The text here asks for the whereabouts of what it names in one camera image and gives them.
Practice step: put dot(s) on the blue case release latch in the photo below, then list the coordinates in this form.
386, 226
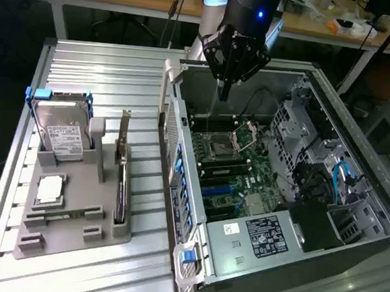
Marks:
187, 257

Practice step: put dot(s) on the green motherboard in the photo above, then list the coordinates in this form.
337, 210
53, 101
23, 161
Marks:
243, 177

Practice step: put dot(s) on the cluttered wooden desk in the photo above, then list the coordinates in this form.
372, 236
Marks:
312, 30

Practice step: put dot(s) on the silver chipset heatsink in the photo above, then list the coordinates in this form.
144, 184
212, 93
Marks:
254, 205

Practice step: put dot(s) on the grey metal disk bay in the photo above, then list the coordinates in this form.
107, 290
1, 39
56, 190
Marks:
289, 133

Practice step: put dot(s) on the open black PC case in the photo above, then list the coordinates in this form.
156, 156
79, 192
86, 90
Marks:
353, 107

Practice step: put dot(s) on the hard disk with blue carrier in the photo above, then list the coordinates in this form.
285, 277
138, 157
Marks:
61, 122

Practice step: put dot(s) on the blue expansion slot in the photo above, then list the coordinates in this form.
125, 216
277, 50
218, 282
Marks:
216, 190

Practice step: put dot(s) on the black fan shroud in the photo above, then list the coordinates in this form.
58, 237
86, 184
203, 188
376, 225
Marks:
313, 226

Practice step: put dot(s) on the CPU socket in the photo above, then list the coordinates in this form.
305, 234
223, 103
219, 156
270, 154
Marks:
220, 146

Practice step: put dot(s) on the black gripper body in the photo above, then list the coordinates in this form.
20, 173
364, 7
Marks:
249, 11

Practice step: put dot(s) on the black expansion slot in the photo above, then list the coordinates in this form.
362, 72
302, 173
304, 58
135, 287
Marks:
222, 211

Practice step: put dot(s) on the grey power supply unit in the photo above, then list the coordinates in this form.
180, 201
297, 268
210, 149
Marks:
234, 244

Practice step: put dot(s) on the silver CPU chip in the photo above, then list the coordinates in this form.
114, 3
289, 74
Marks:
51, 190

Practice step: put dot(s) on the black installed RAM stick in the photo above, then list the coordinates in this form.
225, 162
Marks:
223, 171

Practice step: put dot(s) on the grey parts rack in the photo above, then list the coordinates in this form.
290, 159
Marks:
76, 191

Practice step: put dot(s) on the graphics card with metal bracket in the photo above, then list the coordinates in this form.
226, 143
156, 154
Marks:
124, 137

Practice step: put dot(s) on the green RAM stick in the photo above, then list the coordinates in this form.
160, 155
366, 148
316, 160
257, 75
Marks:
64, 215

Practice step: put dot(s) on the metal socket cover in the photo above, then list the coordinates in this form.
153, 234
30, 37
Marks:
246, 134

